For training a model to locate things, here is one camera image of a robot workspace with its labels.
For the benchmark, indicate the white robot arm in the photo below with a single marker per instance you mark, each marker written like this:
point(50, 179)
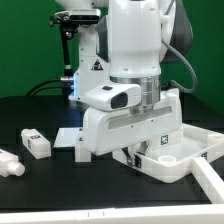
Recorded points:
point(122, 45)

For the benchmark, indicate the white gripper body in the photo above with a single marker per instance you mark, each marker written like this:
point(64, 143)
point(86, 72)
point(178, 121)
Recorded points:
point(104, 132)

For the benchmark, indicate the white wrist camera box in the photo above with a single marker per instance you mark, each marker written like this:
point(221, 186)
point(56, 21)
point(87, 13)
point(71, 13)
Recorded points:
point(114, 96)

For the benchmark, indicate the white desk top tray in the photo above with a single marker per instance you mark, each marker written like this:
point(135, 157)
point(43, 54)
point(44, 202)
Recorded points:
point(171, 163)

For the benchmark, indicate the white frame rail front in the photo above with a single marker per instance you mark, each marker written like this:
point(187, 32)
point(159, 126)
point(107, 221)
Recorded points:
point(190, 214)

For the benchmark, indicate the white marker plate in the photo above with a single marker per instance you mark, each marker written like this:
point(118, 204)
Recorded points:
point(67, 137)

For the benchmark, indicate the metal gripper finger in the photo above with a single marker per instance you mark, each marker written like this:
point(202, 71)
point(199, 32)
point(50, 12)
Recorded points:
point(143, 148)
point(129, 159)

